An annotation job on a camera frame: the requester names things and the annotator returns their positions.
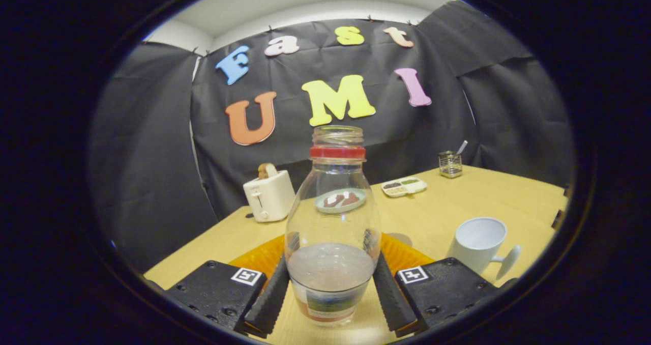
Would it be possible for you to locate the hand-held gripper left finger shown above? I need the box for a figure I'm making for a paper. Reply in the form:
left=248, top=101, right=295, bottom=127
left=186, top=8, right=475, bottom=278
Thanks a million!
left=165, top=235, right=290, bottom=335

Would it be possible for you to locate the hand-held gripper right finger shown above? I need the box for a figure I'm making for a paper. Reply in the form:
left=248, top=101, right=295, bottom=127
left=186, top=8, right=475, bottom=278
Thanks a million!
left=374, top=232, right=509, bottom=334

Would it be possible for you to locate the clear juice bottle red ring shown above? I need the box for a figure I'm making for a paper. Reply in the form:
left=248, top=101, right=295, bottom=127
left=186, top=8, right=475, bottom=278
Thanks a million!
left=284, top=125, right=382, bottom=327

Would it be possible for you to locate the white cup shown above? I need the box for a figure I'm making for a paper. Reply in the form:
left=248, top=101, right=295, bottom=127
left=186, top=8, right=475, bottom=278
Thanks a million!
left=447, top=217, right=522, bottom=281

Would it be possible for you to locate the wooden table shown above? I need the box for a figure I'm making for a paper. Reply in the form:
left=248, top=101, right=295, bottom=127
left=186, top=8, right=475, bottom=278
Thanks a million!
left=144, top=165, right=569, bottom=345

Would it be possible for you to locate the white toaster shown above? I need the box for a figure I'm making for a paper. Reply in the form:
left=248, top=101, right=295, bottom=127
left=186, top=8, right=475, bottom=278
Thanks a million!
left=243, top=169, right=296, bottom=222

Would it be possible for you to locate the pale green plate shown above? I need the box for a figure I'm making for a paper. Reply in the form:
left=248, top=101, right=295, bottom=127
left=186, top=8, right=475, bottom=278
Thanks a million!
left=314, top=188, right=368, bottom=214

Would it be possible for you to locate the white divided tray with grains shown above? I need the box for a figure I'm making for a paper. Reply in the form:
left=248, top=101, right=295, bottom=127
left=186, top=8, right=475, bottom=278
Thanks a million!
left=381, top=177, right=428, bottom=198

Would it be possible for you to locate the wire mesh utensil holder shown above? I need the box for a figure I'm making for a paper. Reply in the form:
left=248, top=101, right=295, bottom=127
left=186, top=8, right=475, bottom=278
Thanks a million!
left=438, top=151, right=463, bottom=178

